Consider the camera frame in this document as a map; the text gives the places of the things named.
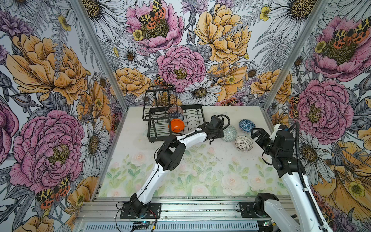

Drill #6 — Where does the red patterned ceramic bowl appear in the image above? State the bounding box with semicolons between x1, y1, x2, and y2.
168;105;183;114

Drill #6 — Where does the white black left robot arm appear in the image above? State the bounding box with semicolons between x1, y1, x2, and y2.
128;115;231;218

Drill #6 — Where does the orange plastic bowl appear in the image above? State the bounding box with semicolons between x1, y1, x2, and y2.
170;119;185;133

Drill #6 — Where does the white brown lattice bowl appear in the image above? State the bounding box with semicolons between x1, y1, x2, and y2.
235;135;253;152

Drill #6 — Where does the dark blue patterned bowl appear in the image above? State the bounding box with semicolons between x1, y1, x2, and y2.
239;119;256;133

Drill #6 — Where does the left aluminium corner post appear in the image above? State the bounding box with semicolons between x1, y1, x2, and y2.
71;1;128;112

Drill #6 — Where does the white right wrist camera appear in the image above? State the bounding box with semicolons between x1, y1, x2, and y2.
270;124;283;140

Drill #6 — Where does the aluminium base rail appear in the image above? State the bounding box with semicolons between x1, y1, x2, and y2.
75;195;328;232

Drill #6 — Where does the blue floral ceramic bowl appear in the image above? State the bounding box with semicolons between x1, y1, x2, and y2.
174;112;184;121

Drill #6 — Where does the black wire dish rack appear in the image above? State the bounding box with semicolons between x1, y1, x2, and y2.
142;84;205;143

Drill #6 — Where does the green circuit board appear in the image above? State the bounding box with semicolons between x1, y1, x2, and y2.
133;221;155;227

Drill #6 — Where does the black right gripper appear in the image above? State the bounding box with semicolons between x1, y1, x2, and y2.
251;128;280;158

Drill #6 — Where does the aluminium corner post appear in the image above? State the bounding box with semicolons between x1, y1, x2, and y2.
262;0;331;109
71;1;128;112

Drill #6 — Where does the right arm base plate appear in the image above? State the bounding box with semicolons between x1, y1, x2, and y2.
237;202;258;218

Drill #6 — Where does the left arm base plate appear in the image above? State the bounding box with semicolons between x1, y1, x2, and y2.
119;203;162;219

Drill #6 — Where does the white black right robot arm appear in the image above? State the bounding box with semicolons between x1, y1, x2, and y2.
251;125;332;232

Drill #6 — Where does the green patterned ceramic bowl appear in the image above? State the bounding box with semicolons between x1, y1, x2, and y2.
222;125;238;142

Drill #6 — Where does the right aluminium corner post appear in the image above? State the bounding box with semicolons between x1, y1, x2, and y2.
262;0;331;109

